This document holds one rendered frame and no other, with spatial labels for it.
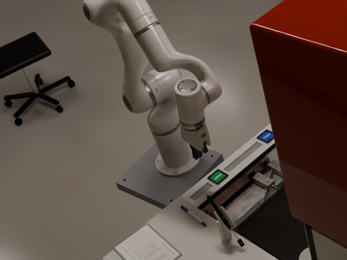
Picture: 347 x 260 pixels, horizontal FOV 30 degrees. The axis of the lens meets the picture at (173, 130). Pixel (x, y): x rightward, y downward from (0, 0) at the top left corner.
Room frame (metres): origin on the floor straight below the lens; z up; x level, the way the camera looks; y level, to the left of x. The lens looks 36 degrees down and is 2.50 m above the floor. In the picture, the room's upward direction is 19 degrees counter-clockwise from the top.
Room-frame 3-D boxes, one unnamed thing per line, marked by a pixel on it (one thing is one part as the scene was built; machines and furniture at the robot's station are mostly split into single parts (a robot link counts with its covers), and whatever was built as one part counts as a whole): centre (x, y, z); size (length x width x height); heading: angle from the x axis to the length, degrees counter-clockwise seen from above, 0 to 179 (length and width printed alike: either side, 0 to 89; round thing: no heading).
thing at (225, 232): (1.44, -0.06, 1.03); 0.06 x 0.04 x 0.13; 29
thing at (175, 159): (2.03, 0.02, 0.96); 0.19 x 0.19 x 0.18
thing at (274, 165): (1.76, -0.32, 0.89); 0.08 x 0.03 x 0.03; 29
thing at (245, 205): (1.68, -0.18, 0.87); 0.36 x 0.08 x 0.03; 119
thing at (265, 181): (1.72, -0.25, 0.89); 0.08 x 0.03 x 0.03; 29
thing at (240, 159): (1.81, -0.21, 0.89); 0.55 x 0.09 x 0.14; 119
